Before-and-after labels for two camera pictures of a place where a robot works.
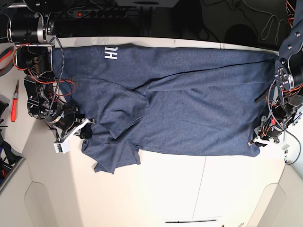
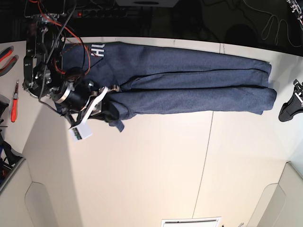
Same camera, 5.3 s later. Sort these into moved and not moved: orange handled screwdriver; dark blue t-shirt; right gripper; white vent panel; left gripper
Moved: right gripper; left gripper; dark blue t-shirt
Not moved: white vent panel; orange handled screwdriver
